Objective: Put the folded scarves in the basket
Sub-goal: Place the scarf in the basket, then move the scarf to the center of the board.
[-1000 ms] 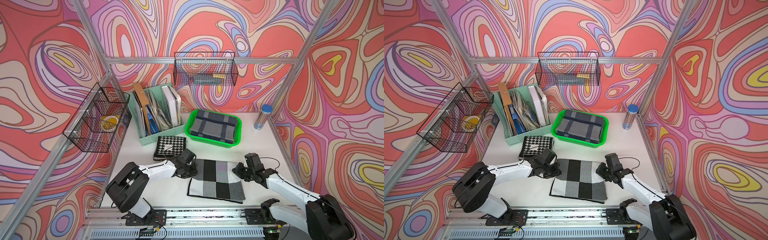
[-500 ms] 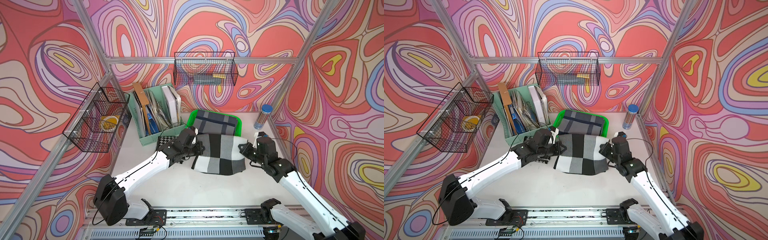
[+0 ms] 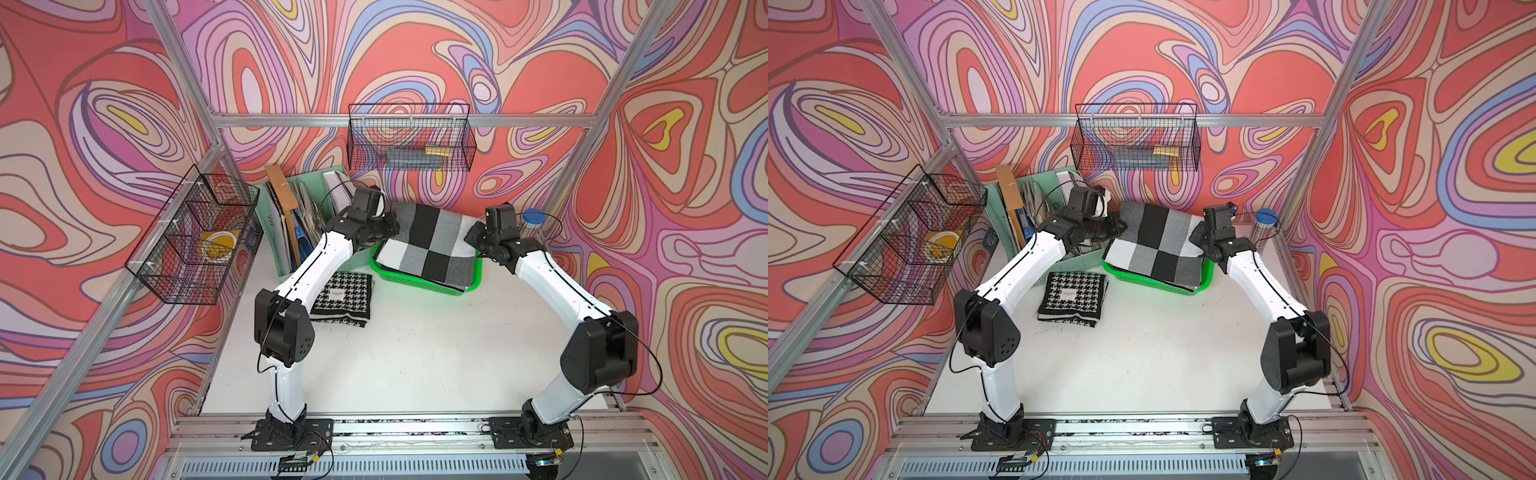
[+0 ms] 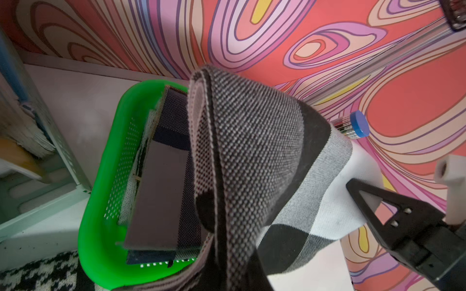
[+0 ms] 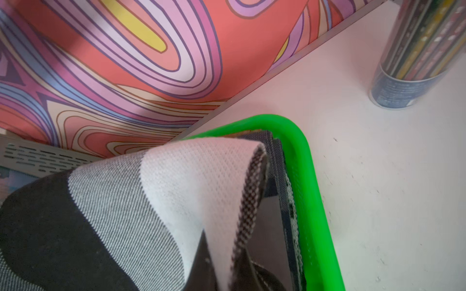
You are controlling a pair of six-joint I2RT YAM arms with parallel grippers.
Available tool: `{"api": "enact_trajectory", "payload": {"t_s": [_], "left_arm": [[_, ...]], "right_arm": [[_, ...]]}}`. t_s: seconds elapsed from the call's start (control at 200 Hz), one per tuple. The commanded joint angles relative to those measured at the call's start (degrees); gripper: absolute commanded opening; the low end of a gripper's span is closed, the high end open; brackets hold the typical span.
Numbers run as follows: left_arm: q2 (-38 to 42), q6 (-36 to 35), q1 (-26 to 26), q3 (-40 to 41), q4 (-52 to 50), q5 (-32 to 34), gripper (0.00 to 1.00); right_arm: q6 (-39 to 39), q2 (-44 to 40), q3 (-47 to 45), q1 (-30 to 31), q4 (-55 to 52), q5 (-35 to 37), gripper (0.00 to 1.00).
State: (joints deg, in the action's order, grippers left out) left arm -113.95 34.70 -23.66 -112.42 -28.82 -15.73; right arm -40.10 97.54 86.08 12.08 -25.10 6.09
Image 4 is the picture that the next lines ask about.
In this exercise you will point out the mint green file organizer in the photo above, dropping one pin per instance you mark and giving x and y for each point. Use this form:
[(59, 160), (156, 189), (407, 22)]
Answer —
[(40, 175)]

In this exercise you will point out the grey navy striped scarf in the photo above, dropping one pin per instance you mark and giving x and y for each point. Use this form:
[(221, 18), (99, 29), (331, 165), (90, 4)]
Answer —
[(158, 206)]

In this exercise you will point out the houndstooth black white scarf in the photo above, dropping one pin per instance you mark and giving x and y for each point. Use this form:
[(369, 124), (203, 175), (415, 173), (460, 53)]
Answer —
[(62, 272)]

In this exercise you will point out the green plastic basket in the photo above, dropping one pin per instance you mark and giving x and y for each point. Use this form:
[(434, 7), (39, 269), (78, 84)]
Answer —
[(100, 243)]

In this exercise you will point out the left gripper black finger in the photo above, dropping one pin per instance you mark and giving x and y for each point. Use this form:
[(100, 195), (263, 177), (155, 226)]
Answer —
[(417, 235)]

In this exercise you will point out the grey black white scarf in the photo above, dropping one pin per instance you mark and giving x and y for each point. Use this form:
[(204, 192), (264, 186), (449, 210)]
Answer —
[(270, 176)]

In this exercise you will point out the clear tube with blue cap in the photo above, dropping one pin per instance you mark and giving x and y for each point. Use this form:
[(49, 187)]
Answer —
[(353, 126)]

